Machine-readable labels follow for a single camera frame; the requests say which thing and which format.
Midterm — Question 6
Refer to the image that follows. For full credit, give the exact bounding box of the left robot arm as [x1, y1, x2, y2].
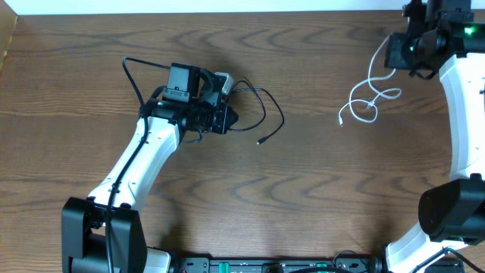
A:
[61, 63, 238, 273]

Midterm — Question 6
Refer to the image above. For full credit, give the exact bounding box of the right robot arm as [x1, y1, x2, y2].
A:
[370, 0, 484, 272]

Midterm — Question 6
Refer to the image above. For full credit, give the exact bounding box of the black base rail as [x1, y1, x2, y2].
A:
[170, 256, 465, 273]

